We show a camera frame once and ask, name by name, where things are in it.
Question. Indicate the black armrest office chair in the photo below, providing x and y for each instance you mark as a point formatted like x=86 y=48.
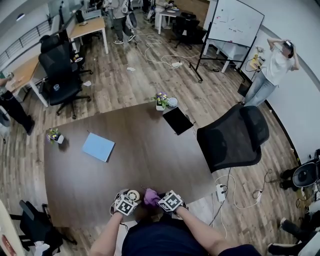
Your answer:
x=37 y=222

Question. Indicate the black tablet sleeve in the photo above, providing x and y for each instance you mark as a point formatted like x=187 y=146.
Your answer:
x=177 y=121

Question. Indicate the whiteboard on black stand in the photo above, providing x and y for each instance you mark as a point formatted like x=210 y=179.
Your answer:
x=235 y=22

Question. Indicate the person's left forearm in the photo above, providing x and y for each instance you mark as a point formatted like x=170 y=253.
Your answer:
x=107 y=235

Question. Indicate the wooden table with white legs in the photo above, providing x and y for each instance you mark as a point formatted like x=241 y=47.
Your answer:
x=90 y=26
x=25 y=72

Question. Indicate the white plastic bag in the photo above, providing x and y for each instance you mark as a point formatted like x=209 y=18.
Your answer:
x=41 y=248

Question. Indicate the light blue notebook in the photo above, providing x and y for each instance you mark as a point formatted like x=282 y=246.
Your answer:
x=98 y=147

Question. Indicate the person's right forearm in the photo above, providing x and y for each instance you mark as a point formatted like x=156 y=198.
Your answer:
x=200 y=230

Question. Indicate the black mesh office chair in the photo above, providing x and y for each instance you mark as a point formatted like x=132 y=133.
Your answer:
x=230 y=140

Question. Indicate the blue tape roll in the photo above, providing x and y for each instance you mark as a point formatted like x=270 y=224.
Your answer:
x=56 y=87

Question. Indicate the cream handheld fan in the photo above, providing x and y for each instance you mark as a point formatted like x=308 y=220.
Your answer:
x=133 y=195

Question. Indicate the small ribbed pale blue pot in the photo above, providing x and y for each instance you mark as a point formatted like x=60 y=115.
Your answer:
x=173 y=102

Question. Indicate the black round seat chair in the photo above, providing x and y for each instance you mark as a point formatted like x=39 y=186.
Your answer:
x=303 y=175

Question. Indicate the dark table white legs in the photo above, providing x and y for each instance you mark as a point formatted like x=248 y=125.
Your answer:
x=172 y=12

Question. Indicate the person's dark navy clothing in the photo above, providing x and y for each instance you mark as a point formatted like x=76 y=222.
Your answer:
x=162 y=240

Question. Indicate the round ceiling lamp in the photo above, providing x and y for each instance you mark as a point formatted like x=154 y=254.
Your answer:
x=20 y=17

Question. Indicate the black metal railing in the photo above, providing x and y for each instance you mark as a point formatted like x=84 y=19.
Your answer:
x=25 y=41

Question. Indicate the round beige table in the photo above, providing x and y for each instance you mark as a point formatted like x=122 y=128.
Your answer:
x=6 y=230

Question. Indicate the purple cloth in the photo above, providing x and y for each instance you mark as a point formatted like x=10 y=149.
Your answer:
x=151 y=198

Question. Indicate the crumpled white paper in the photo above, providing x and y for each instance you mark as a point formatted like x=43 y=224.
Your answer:
x=87 y=83
x=130 y=68

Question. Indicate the white power strip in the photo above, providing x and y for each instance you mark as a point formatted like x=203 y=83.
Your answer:
x=258 y=195
x=176 y=64
x=221 y=192

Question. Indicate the yellow device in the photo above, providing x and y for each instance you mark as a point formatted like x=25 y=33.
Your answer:
x=256 y=63

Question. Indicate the potted purple flowers white pot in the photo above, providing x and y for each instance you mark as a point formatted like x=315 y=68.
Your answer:
x=56 y=137
x=161 y=102

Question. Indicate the black high-back office chair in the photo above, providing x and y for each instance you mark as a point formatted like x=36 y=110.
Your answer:
x=60 y=72

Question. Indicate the white plate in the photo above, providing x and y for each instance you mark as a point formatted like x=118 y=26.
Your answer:
x=78 y=59

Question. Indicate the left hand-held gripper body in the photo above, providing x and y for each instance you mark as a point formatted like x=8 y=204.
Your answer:
x=125 y=205

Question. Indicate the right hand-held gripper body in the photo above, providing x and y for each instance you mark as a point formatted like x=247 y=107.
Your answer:
x=170 y=201

